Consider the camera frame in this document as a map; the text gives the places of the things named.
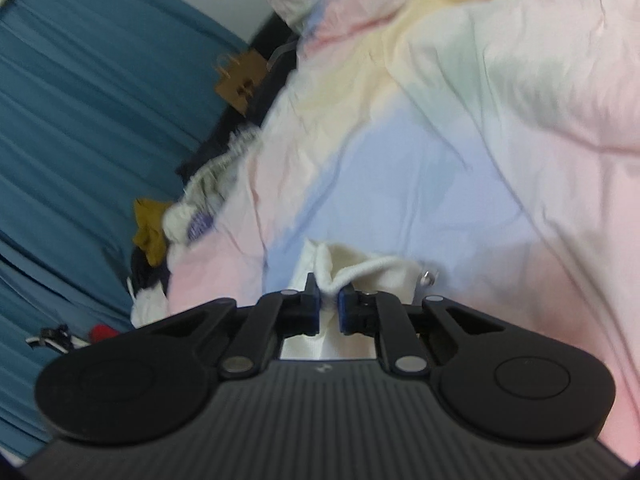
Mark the pastel rainbow duvet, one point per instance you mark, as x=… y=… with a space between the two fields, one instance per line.
x=440 y=125

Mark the mustard yellow cloth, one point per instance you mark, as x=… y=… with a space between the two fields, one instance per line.
x=150 y=230

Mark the brown paper bag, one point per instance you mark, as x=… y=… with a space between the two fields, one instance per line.
x=240 y=80

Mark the blue curtain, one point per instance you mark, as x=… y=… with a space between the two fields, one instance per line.
x=85 y=160

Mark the red and black object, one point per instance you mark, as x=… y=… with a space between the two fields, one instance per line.
x=52 y=336

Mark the white and grey knitted garment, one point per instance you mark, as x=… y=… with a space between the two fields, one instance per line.
x=210 y=190

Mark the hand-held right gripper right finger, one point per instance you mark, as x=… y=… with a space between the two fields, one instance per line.
x=344 y=310

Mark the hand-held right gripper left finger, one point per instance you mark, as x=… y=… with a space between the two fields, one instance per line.
x=312 y=305

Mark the dark clothes pile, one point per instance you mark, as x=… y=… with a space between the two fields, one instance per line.
x=150 y=280

